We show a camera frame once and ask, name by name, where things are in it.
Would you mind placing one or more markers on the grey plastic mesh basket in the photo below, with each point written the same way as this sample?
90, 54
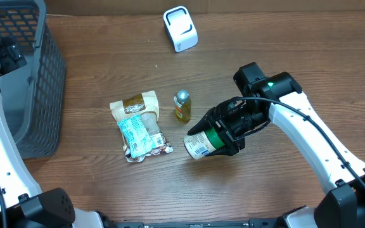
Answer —
33, 94

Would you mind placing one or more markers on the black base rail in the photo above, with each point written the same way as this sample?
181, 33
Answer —
201, 224

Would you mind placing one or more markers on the clear brown snack bag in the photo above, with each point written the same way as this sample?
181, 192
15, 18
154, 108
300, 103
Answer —
144, 104

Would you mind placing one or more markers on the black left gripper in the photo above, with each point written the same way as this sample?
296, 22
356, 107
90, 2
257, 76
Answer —
9, 54

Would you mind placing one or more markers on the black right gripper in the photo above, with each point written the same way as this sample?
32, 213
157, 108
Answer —
211, 120

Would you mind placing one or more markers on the teal large tissue pack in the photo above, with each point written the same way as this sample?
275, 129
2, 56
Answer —
136, 135

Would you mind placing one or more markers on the green lid white jar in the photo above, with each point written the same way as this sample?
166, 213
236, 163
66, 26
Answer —
203, 143

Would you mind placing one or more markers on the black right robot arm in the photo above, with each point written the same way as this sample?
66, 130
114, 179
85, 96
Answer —
280, 100

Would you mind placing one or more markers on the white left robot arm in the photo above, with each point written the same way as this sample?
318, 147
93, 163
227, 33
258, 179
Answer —
23, 203

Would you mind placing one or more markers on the yellow oil bottle silver cap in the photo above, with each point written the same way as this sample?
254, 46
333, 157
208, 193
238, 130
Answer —
182, 101

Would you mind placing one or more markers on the white red snack packet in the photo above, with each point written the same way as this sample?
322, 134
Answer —
163, 147

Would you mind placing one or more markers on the white barcode scanner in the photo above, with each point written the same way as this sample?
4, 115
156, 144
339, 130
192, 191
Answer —
180, 28

